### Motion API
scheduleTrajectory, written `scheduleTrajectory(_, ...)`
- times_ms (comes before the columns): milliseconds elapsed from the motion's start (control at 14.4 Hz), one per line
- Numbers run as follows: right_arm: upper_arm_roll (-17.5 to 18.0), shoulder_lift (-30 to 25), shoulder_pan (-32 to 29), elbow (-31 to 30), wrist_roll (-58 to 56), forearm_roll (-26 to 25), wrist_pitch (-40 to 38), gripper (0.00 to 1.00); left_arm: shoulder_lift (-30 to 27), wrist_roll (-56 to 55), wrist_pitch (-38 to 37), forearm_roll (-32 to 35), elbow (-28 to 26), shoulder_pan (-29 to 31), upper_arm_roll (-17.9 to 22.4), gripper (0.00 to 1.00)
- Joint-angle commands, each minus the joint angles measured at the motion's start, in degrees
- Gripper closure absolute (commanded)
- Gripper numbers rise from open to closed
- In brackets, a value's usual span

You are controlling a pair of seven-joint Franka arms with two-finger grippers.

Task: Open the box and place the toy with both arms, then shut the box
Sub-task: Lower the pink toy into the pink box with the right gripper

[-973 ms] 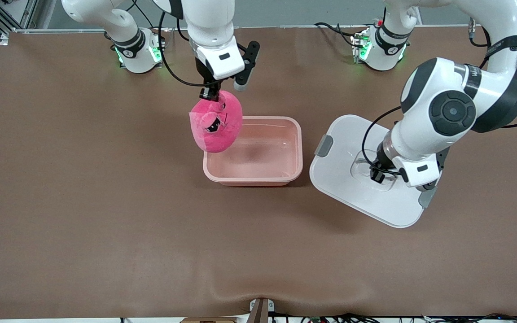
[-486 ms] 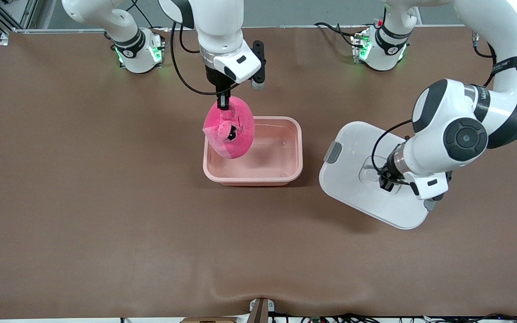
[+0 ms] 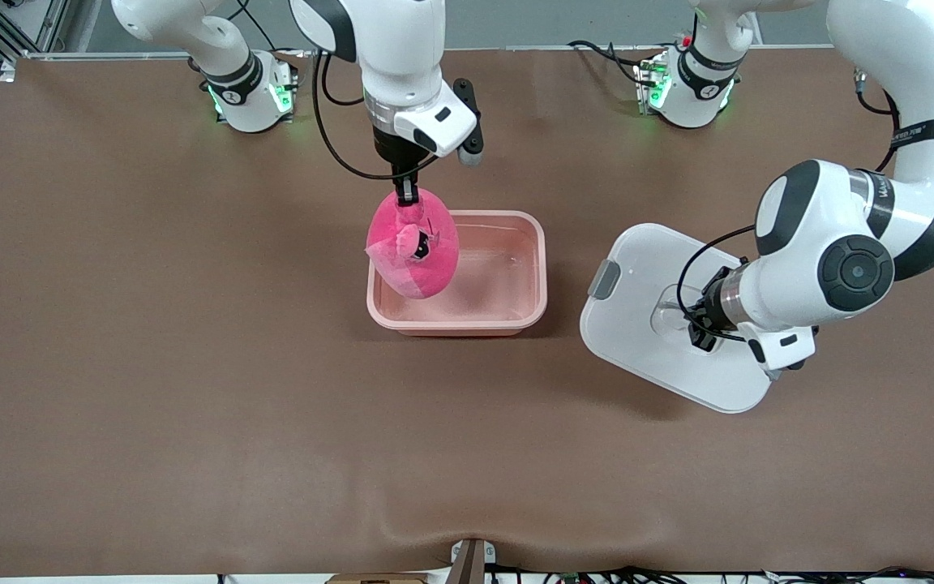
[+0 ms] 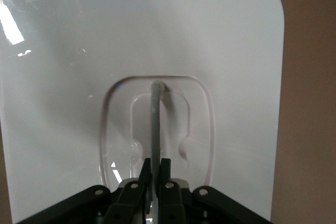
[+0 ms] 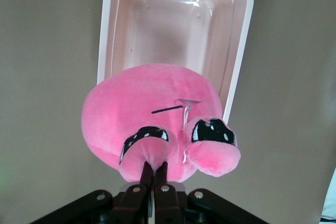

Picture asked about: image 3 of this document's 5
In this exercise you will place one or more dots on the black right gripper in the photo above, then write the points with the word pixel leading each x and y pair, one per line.
pixel 392 152

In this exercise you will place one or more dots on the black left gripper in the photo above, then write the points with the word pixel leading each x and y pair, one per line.
pixel 709 311

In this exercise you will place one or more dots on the white box lid grey clasps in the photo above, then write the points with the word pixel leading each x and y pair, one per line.
pixel 637 357

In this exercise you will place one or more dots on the pink plush toy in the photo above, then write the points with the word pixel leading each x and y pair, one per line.
pixel 414 272

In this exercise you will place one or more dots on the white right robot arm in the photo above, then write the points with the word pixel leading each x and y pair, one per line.
pixel 402 49

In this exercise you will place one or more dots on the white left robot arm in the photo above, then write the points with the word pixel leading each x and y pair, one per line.
pixel 807 268

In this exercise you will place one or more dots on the pink plastic box base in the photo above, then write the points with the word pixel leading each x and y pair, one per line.
pixel 499 276

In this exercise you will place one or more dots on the brown table mat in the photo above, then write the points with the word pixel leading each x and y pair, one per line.
pixel 467 446

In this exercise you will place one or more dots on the brown cardboard piece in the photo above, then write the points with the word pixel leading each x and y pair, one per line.
pixel 378 579

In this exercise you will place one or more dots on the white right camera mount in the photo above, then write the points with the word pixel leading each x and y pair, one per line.
pixel 455 122

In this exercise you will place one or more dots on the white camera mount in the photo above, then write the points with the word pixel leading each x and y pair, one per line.
pixel 455 122
pixel 773 357

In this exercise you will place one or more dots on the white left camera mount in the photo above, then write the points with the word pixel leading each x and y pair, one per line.
pixel 773 357

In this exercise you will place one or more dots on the long silver table rail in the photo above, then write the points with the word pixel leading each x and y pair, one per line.
pixel 516 48

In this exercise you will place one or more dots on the silver bracket with brown post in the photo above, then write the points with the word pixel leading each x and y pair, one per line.
pixel 471 564

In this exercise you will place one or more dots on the silver aluminium frame post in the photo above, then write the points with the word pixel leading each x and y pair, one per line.
pixel 52 24

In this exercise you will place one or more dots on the silver table corner bracket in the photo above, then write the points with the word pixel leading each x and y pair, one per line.
pixel 7 71

